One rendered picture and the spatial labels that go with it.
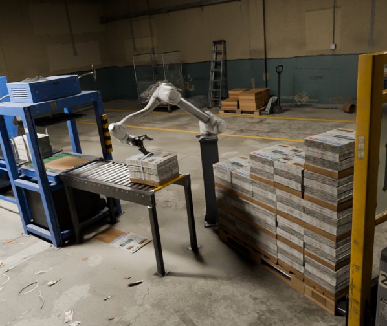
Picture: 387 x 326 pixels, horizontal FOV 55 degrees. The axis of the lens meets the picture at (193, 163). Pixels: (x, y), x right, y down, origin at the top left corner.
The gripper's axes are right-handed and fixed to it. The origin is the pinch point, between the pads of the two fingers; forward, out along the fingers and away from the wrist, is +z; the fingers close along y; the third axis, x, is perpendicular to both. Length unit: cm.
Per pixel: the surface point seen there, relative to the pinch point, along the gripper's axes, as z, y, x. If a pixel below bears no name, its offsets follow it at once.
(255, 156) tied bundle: 90, -5, -28
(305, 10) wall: -151, -94, -708
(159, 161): 16.2, 7.3, 7.6
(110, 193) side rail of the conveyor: -27, 45, 29
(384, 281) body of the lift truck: 205, 21, 32
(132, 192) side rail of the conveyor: 2.7, 33.6, 28.4
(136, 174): -7.6, 25.3, 13.5
